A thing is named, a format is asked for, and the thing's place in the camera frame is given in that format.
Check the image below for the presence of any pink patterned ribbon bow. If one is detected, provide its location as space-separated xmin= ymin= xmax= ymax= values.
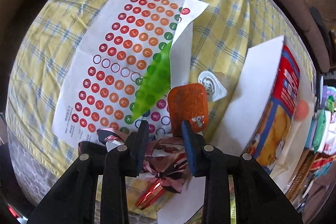
xmin=78 ymin=128 xmax=189 ymax=193

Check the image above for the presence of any wicker basket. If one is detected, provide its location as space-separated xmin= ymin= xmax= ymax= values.
xmin=285 ymin=149 xmax=317 ymax=202

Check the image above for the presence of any orange ball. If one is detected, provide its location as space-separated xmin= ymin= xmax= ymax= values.
xmin=294 ymin=100 xmax=309 ymax=121

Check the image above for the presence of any yellow plaid table cloth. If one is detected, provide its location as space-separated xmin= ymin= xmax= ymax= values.
xmin=5 ymin=0 xmax=316 ymax=219

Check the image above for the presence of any white foil lid cup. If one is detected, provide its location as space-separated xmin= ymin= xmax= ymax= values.
xmin=198 ymin=71 xmax=228 ymax=102

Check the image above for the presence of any colourful sticker sheet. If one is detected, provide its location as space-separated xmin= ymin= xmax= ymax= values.
xmin=52 ymin=0 xmax=185 ymax=147

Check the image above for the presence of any green sticker strip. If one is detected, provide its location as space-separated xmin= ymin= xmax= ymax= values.
xmin=132 ymin=42 xmax=172 ymax=121

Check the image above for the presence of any red yellow snack box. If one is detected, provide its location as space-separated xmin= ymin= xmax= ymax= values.
xmin=245 ymin=45 xmax=301 ymax=175

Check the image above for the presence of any white cardboard storage box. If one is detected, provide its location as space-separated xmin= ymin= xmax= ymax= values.
xmin=156 ymin=35 xmax=316 ymax=224

